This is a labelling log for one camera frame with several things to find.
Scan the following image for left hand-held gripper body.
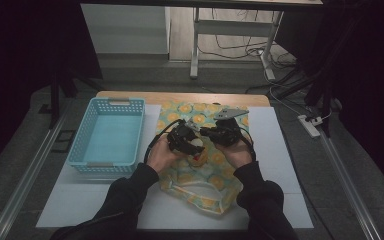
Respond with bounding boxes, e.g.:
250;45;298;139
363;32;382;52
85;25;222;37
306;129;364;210
166;119;201;156

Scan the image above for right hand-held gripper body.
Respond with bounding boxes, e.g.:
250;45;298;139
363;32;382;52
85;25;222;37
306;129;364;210
209;107;250;148

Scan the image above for round tan bread red label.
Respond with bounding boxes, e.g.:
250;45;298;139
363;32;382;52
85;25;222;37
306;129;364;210
187;138;210;168

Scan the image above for yellow fruit print cloth bag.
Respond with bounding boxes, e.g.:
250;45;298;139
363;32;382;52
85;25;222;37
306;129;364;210
156;100;250;215

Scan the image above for light blue perforated plastic basket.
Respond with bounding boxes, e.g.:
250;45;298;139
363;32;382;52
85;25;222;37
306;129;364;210
67;96;146;174

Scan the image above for person's right hand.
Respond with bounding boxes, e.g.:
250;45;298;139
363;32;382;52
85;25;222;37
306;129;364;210
214;134;256;170

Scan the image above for person's left hand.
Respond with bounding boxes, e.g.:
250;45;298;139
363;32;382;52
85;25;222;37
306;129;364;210
145;134;188;174

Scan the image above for wooden table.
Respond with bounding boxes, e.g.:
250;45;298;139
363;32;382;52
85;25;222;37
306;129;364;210
95;90;272;108

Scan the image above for white table mat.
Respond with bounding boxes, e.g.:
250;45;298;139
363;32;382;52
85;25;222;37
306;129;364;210
35;104;314;231

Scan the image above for white power strip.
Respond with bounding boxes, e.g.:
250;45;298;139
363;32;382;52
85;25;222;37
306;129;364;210
297;114;322;139

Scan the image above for black tripod stand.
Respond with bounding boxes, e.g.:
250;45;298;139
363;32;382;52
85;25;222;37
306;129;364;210
246;63;336;138

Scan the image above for white cabinet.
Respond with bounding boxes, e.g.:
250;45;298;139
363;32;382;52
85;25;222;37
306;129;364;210
80;3;171;55

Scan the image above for black metal stand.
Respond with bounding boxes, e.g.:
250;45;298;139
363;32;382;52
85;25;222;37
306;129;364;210
48;63;104;130

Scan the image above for left hand-held gripper black cable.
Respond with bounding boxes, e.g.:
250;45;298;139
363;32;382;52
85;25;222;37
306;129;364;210
143;118;183;164

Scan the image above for hand-held gripper black cable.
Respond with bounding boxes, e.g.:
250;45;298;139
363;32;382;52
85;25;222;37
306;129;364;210
239;127;258;163
143;118;183;164

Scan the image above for right hand-held gripper black cable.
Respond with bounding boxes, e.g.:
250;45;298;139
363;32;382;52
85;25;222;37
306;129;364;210
239;127;258;163

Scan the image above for white power cable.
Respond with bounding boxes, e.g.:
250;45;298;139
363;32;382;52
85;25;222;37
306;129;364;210
268;71;302;117

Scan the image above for black floor cables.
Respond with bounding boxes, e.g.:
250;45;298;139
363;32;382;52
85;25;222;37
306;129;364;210
198;8;298;69

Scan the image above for white desk frame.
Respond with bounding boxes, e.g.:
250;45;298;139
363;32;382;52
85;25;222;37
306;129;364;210
189;7;285;81

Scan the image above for black floor bracket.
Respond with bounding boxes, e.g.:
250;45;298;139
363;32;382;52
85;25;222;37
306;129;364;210
51;129;78;154

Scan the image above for aluminium floor rail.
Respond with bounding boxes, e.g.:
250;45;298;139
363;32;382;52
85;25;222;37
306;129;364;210
318;131;384;240
0;99;74;240

